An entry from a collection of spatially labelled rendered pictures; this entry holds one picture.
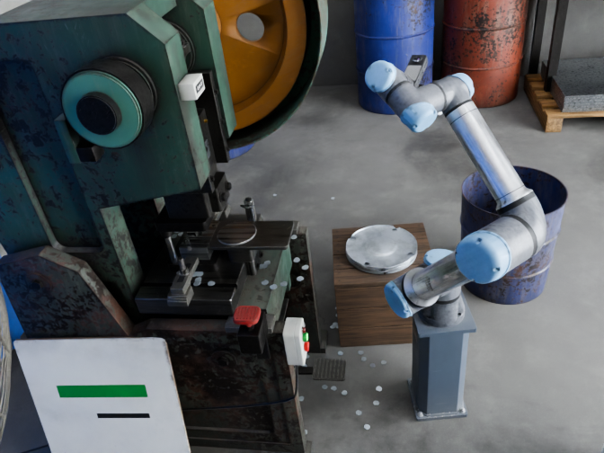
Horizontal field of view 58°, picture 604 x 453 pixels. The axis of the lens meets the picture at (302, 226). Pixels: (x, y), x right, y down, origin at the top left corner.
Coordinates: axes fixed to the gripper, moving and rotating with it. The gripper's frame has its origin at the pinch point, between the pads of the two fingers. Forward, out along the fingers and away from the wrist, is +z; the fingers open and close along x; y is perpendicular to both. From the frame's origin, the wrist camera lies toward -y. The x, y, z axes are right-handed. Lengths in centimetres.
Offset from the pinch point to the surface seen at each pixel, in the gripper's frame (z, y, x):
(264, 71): -12, -2, -52
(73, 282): -58, 71, -71
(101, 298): -51, 75, -66
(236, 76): -15, 2, -61
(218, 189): -34, 38, -44
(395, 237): 58, 48, -25
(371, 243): 51, 51, -32
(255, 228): -18, 48, -41
